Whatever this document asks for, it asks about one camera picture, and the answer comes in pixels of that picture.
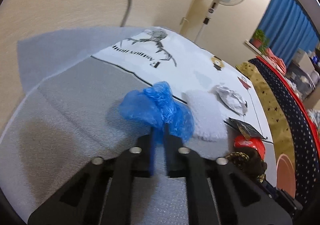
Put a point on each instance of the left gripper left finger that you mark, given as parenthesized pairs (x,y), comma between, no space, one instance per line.
(100,192)

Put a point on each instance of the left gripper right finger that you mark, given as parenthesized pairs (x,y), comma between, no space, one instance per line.
(217,191)

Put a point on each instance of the red foil wrapper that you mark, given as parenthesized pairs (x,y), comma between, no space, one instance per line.
(252,142)

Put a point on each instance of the black snack wrapper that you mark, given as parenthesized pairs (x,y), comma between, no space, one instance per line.
(244,128)

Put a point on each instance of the white bubble wrap sheet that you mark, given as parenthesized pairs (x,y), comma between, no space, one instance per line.
(208,121)

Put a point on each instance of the white paper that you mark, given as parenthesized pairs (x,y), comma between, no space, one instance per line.
(232,99)

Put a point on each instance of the blue plastic shoe cover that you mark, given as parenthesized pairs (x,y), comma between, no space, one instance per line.
(156,107)

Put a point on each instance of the pink trash bin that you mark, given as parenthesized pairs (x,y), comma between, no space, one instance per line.
(286,175)

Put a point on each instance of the navy star bedsheet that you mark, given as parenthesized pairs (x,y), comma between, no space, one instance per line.
(306,156)

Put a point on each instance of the grey white printed tablecloth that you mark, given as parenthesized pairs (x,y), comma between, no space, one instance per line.
(136,134)

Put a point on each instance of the yellow star bed skirt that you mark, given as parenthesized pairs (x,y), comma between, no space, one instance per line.
(278,124)

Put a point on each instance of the dark plastic storage bin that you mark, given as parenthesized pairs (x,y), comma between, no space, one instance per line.
(301,80)

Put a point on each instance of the pink folded clothes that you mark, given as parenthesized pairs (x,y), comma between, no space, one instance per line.
(275,61)

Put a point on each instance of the white cardboard box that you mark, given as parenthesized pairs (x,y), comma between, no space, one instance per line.
(302,59)

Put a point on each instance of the potted green plant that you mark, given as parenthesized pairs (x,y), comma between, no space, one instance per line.
(260,41)

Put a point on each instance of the blue curtain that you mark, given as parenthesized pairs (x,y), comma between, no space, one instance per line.
(288,28)

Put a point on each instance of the wall power outlet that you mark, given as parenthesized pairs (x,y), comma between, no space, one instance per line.
(183,20)

